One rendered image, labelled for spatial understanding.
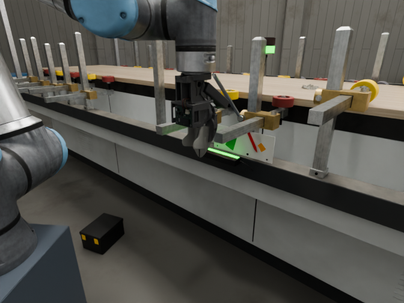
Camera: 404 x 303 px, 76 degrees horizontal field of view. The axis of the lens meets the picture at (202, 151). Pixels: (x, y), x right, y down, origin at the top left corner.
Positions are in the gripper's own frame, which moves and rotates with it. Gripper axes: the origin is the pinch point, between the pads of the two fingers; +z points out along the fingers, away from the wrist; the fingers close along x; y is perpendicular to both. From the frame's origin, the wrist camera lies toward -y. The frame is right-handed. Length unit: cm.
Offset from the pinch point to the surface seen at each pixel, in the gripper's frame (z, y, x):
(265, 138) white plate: 3.7, -30.9, 2.7
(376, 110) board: -7, -52, 30
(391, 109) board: -7, -52, 34
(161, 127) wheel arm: -0.5, -6.6, -23.6
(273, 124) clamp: -1.7, -30.9, 5.0
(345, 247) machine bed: 50, -53, 32
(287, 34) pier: -50, -425, -166
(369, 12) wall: -83, -510, -63
